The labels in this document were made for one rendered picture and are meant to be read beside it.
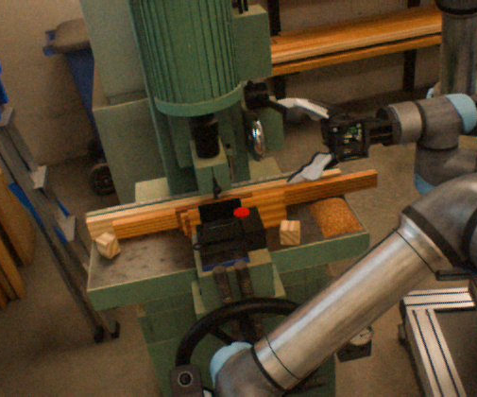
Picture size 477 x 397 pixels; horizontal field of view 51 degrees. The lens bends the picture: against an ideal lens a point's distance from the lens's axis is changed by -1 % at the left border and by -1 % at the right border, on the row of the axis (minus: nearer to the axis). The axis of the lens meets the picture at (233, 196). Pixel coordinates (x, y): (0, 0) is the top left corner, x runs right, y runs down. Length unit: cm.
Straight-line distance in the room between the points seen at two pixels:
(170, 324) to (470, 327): 110
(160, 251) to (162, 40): 45
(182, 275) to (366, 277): 50
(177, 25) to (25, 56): 262
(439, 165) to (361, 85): 295
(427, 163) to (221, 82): 41
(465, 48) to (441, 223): 65
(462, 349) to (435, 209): 121
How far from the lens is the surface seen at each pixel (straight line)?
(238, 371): 70
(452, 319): 191
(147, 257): 111
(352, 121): 88
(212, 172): 106
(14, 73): 352
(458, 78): 129
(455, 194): 65
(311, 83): 376
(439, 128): 97
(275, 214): 111
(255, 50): 121
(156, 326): 115
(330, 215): 111
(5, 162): 180
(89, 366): 218
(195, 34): 91
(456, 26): 119
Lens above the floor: 158
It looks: 33 degrees down
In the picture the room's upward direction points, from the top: 8 degrees counter-clockwise
